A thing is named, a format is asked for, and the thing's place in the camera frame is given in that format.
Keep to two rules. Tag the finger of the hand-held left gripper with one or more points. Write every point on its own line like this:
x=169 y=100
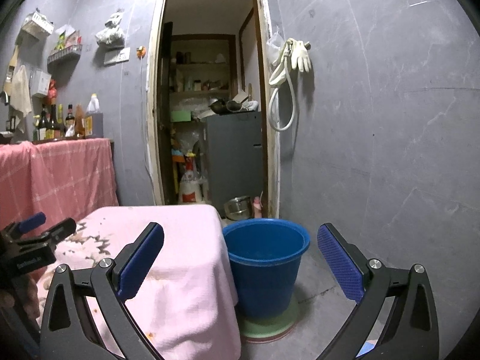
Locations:
x=60 y=232
x=32 y=222

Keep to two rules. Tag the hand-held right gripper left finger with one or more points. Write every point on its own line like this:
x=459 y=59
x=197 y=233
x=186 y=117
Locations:
x=140 y=262

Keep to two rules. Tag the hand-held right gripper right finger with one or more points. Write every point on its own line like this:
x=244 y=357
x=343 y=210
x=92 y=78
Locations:
x=339 y=262

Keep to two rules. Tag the blue plastic bucket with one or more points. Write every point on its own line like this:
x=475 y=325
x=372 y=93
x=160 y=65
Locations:
x=266 y=277

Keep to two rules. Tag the pink floral tablecloth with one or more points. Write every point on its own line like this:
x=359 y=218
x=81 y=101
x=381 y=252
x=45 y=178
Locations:
x=180 y=255

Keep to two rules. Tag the pink checked cloth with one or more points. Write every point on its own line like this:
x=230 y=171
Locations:
x=67 y=172

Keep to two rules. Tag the red and white sack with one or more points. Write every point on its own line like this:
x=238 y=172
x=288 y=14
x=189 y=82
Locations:
x=190 y=189

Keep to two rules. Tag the pink object by door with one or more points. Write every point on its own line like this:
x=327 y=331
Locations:
x=257 y=206

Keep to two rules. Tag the steel pot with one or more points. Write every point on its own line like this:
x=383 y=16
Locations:
x=238 y=208

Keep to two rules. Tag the large cooking oil bottle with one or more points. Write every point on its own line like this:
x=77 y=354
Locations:
x=94 y=120

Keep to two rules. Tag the hanging beige cloth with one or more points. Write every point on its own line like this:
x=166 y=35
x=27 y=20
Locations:
x=21 y=90

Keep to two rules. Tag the red bag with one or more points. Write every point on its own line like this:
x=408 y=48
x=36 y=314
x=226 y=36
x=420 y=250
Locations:
x=52 y=90

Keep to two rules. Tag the grey refrigerator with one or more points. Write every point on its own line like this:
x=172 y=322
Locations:
x=234 y=157

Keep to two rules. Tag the green box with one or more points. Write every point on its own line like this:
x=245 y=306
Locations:
x=181 y=115

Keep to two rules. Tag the black wok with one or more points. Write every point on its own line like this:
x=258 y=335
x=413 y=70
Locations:
x=223 y=107

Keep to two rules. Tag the hanging plastic bag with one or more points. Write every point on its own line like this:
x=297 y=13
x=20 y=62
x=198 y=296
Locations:
x=110 y=30

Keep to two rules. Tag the wooden shelf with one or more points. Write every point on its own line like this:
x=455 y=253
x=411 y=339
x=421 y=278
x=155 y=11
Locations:
x=202 y=63

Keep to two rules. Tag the cream rubber gloves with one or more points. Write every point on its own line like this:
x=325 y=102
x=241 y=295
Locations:
x=302 y=56

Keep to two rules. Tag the clear plastic bag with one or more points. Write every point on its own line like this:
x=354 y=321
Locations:
x=273 y=45

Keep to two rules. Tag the grey wall box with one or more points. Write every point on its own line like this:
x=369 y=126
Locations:
x=40 y=81

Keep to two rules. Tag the wooden door frame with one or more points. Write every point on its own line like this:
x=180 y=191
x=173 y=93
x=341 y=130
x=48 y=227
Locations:
x=153 y=101

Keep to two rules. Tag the wall rack with packets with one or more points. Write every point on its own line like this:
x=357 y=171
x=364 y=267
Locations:
x=65 y=50

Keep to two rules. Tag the wall socket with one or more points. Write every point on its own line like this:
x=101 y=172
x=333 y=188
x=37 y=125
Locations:
x=117 y=56

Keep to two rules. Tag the white wall basket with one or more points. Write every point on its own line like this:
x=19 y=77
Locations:
x=37 y=24

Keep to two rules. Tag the orange wall hook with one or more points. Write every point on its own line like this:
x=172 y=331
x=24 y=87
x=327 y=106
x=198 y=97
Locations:
x=140 y=51

